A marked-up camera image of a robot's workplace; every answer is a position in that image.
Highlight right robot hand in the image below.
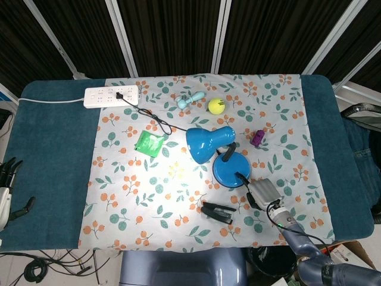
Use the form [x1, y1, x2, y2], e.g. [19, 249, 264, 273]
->
[235, 171, 283, 212]

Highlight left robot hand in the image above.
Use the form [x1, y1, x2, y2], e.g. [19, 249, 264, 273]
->
[0, 157, 36, 230]

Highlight blue desk lamp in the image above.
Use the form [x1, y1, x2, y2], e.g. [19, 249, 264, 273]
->
[185, 126, 252, 188]

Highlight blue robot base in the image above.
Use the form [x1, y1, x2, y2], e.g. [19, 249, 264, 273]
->
[118, 247, 248, 286]

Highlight teal table cover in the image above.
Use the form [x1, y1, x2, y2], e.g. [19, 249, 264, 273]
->
[0, 74, 374, 251]

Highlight black stapler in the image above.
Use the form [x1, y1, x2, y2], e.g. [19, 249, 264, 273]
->
[201, 201, 237, 224]

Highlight purple toy block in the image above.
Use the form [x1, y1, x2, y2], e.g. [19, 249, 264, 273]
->
[250, 129, 266, 147]

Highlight black waste bin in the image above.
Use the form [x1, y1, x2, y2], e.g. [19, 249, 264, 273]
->
[246, 244, 298, 278]

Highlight floral tablecloth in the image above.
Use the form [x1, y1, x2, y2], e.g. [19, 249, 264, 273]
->
[77, 73, 336, 250]

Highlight yellow tennis ball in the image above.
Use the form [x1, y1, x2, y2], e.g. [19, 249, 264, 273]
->
[208, 98, 226, 116]

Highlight cardboard box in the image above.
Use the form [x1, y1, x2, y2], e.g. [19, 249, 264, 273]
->
[321, 240, 377, 271]

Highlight black chair with jeans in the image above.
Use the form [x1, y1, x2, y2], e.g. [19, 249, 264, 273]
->
[339, 102, 381, 224]

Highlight green foil packet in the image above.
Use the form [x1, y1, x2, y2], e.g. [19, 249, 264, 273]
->
[134, 130, 165, 158]

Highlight white power strip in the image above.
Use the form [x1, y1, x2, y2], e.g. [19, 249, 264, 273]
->
[84, 85, 140, 109]

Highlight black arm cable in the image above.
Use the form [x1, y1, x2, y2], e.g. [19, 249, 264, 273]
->
[266, 200, 334, 254]

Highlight white power strip cable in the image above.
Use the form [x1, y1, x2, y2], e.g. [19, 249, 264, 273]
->
[17, 97, 86, 104]

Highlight black floor cables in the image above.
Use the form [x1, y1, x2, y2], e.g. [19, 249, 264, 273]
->
[0, 249, 113, 284]

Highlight black power cord with plug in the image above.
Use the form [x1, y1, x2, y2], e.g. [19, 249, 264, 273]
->
[115, 92, 191, 135]

